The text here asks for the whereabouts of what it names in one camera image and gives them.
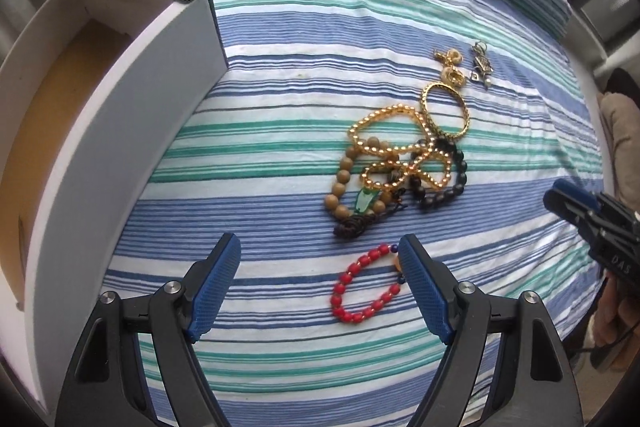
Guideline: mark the gold earring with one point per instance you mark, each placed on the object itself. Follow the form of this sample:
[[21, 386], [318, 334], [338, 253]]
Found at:
[[452, 55], [454, 76]]

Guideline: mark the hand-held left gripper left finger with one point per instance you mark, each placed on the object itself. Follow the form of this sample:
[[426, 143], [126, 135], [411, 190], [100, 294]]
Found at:
[[215, 287]]

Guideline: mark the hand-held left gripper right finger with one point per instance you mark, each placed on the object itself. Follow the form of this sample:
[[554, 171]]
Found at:
[[425, 292]]

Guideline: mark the striped bedsheet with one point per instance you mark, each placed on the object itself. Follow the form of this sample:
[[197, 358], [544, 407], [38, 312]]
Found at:
[[300, 32]]

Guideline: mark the beige cloth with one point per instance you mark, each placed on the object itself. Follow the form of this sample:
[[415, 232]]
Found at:
[[620, 132]]

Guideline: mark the gold bangle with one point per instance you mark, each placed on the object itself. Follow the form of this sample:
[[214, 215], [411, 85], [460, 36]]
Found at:
[[426, 112]]

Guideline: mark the person's right hand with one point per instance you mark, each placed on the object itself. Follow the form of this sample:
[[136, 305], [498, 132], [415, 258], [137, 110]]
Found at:
[[622, 312]]

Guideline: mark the green pendant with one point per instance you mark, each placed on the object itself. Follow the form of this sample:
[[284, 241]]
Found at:
[[362, 202]]

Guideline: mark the white cardboard box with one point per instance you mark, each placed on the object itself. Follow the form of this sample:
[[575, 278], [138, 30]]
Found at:
[[125, 117]]

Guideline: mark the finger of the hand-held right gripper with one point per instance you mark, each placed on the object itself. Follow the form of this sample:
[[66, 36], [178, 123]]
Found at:
[[567, 203]]

